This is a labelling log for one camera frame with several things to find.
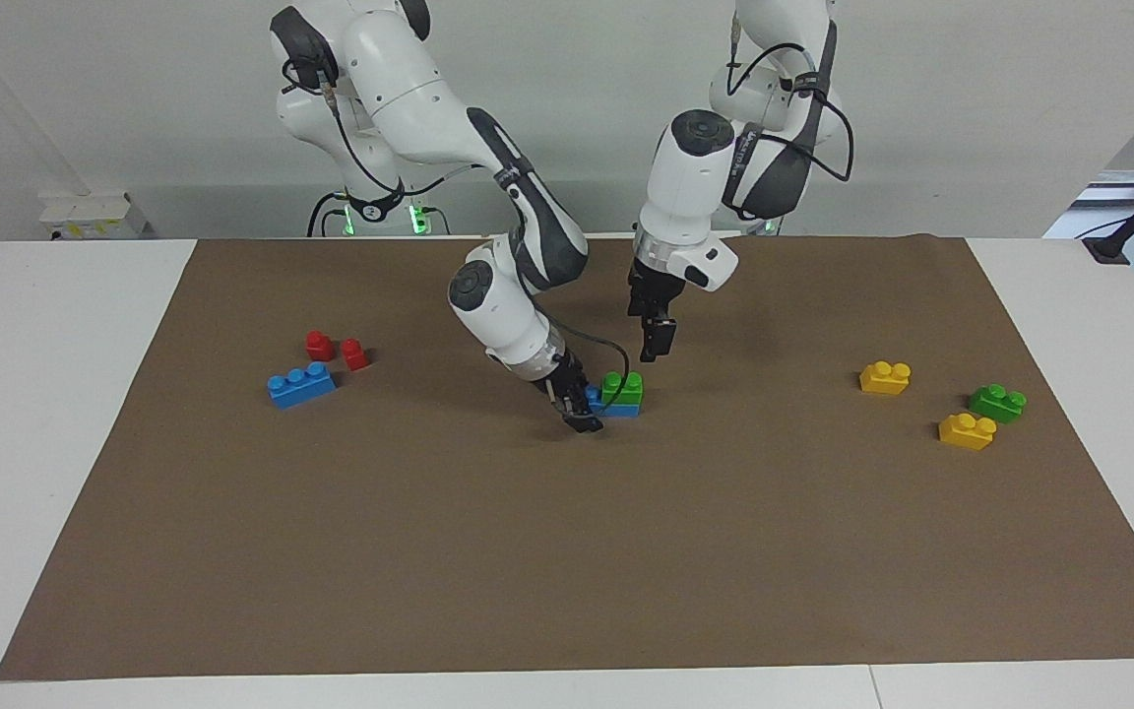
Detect blue three-stud toy block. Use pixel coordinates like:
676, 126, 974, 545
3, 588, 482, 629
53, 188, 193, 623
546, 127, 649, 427
267, 361, 339, 410
585, 385, 642, 419

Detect yellow two-stud toy block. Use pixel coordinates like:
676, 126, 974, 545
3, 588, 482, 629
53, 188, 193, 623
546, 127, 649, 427
938, 413, 998, 452
859, 361, 913, 396

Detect brown paper table mat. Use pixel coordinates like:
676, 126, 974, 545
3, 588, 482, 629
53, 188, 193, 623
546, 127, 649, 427
0, 234, 1134, 682

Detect white box with yellow labels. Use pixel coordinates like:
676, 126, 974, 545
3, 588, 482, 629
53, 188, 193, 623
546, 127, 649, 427
38, 192, 148, 240

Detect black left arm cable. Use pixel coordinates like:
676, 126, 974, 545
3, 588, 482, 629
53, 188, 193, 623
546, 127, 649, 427
724, 39, 855, 184

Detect black base cable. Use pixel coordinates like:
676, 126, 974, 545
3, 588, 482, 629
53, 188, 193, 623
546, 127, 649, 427
307, 192, 347, 237

